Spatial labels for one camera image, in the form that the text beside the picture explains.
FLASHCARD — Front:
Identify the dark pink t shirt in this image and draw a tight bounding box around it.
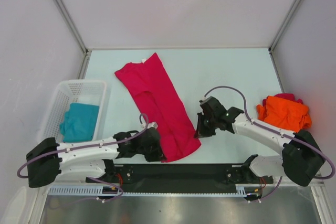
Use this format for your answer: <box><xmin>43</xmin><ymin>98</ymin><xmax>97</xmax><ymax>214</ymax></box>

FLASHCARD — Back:
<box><xmin>274</xmin><ymin>93</ymin><xmax>303</xmax><ymax>104</ymax></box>

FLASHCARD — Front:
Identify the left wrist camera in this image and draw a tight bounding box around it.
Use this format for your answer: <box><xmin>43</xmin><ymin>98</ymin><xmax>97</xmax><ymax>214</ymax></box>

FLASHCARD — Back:
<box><xmin>147</xmin><ymin>122</ymin><xmax>158</xmax><ymax>129</ymax></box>

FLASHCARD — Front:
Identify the aluminium rail frame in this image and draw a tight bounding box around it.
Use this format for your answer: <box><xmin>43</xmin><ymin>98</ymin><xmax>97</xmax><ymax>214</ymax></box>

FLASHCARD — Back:
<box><xmin>37</xmin><ymin>164</ymin><xmax>324</xmax><ymax>187</ymax></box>

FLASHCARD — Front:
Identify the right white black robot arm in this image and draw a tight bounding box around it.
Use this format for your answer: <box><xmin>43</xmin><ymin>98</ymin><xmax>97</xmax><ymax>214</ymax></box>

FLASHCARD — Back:
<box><xmin>195</xmin><ymin>97</ymin><xmax>326</xmax><ymax>187</ymax></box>

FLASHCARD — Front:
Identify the slotted white cable duct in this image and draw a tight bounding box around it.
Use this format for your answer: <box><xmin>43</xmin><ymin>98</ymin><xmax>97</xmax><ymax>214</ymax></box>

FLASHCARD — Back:
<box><xmin>48</xmin><ymin>185</ymin><xmax>247</xmax><ymax>197</ymax></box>

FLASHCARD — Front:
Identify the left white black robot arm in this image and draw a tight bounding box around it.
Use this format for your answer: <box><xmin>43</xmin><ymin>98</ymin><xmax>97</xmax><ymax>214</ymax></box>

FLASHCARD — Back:
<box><xmin>26</xmin><ymin>127</ymin><xmax>166</xmax><ymax>188</ymax></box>

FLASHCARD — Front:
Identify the teal t shirt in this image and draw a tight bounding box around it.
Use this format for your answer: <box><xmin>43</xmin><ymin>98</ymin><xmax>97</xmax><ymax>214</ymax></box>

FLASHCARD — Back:
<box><xmin>59</xmin><ymin>103</ymin><xmax>99</xmax><ymax>143</ymax></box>

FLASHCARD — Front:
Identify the orange t shirt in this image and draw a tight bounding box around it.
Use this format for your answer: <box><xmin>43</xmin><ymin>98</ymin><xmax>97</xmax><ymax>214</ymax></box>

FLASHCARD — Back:
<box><xmin>256</xmin><ymin>95</ymin><xmax>312</xmax><ymax>132</ymax></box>

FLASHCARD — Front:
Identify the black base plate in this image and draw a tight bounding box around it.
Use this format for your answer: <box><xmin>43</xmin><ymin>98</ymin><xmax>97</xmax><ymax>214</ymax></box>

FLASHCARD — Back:
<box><xmin>98</xmin><ymin>162</ymin><xmax>274</xmax><ymax>194</ymax></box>

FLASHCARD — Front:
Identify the white plastic laundry basket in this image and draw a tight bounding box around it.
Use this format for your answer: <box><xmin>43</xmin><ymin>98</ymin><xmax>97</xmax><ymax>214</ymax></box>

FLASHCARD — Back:
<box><xmin>39</xmin><ymin>79</ymin><xmax>107</xmax><ymax>143</ymax></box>

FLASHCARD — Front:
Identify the magenta t shirt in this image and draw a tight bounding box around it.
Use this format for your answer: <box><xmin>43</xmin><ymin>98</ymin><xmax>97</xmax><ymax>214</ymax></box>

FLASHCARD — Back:
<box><xmin>114</xmin><ymin>53</ymin><xmax>201</xmax><ymax>162</ymax></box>

